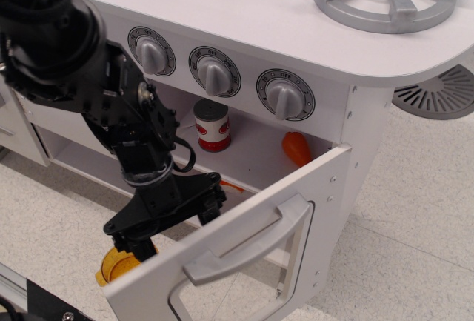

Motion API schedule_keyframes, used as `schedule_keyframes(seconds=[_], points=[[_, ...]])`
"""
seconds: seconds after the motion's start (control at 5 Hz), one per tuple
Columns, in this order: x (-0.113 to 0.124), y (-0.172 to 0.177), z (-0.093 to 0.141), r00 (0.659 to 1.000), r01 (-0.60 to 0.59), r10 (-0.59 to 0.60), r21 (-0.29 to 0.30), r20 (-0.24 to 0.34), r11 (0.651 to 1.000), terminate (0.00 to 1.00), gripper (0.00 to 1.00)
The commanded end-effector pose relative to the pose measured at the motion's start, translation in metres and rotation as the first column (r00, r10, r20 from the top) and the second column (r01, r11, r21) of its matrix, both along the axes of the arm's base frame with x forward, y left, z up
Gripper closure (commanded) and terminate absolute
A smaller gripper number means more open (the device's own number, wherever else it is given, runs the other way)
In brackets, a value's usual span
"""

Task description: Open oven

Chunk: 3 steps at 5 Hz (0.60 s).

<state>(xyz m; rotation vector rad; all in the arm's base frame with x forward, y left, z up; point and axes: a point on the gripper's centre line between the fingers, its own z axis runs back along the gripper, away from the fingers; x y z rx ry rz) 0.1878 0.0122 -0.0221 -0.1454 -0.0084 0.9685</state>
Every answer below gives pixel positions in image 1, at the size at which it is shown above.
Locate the orange transparent toy pot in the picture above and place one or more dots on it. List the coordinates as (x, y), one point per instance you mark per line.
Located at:
(115, 264)

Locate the grey oven door handle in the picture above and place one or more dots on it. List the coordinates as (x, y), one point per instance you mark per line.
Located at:
(209, 267)

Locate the white toy kitchen stove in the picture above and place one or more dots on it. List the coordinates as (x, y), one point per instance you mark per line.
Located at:
(240, 123)

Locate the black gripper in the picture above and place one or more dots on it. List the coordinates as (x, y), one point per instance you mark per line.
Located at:
(162, 200)

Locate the grey left stove knob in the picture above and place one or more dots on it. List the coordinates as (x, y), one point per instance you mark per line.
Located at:
(151, 51)

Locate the grey stove knob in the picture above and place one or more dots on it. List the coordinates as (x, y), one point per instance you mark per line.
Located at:
(151, 51)
(286, 95)
(214, 71)

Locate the red white toy can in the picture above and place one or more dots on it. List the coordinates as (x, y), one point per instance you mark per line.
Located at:
(212, 124)

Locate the grey middle stove knob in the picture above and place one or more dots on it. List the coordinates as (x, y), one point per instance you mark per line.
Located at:
(214, 71)

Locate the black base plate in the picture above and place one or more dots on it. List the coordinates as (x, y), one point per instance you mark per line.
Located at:
(41, 305)

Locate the aluminium frame rail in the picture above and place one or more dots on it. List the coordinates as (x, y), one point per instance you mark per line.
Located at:
(13, 288)

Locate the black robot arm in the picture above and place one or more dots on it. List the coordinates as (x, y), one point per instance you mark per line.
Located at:
(56, 54)

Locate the grey right stove knob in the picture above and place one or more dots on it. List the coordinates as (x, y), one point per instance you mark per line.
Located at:
(286, 95)

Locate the white oven door with window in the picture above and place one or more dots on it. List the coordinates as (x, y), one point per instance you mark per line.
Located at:
(151, 290)

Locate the grey slotted round disc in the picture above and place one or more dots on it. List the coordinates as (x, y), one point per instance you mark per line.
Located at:
(446, 96)

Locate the orange toy carrot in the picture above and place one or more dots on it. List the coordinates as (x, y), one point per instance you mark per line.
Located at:
(296, 147)

